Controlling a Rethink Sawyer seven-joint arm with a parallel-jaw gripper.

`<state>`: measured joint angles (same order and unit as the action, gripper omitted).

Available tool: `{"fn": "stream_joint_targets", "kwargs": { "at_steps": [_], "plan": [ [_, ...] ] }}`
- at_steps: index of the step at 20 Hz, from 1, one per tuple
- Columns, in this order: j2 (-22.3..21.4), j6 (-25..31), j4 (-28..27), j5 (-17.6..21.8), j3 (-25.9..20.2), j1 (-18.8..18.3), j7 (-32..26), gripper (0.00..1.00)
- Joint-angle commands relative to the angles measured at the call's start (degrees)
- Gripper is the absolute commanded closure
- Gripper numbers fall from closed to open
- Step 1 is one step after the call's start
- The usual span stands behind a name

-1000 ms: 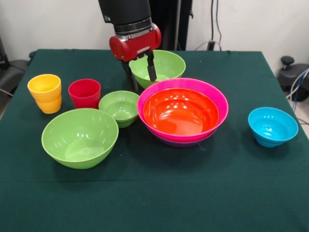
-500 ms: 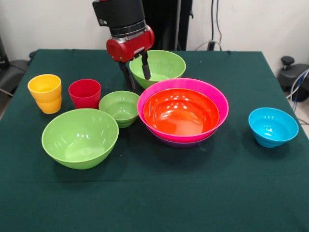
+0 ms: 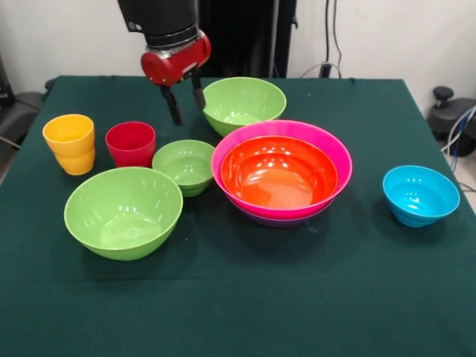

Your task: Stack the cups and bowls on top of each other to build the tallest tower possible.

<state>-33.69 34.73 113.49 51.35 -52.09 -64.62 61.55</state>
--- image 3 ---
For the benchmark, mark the purple bowl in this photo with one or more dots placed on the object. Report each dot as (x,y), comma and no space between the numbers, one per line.
(279,224)

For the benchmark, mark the dark green tablecloth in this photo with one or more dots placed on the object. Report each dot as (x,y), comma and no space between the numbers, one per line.
(238,297)

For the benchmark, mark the pink bowl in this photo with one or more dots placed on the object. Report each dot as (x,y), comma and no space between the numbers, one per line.
(230,148)

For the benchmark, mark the black chair with round knob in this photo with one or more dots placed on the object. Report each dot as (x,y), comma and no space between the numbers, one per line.
(446,119)

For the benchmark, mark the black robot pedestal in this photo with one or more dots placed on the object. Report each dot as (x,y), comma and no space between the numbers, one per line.
(245,37)

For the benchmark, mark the black office chair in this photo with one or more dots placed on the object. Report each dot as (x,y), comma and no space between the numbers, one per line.
(22,104)

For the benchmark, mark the small ribbed green bowl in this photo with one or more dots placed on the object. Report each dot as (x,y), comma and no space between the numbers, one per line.
(184,167)

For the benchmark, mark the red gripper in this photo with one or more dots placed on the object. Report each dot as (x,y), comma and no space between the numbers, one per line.
(175,63)

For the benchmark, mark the red cup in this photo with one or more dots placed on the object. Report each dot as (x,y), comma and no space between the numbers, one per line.
(130,148)

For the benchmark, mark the small blue bowl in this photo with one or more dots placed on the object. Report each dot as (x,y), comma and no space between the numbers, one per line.
(420,197)

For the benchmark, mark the black plug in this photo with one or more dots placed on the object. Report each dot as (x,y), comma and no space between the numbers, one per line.
(325,70)

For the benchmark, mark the orange bowl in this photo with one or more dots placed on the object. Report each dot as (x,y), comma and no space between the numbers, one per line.
(279,175)

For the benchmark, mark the large green bowl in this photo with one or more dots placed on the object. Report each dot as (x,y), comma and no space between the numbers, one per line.
(122,212)

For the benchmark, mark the yellow cup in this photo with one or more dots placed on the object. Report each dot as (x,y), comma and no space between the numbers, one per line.
(70,148)

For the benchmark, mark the medium green bowl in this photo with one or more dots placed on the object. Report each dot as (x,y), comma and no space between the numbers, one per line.
(245,100)

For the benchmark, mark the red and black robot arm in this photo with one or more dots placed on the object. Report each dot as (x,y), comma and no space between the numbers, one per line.
(163,18)

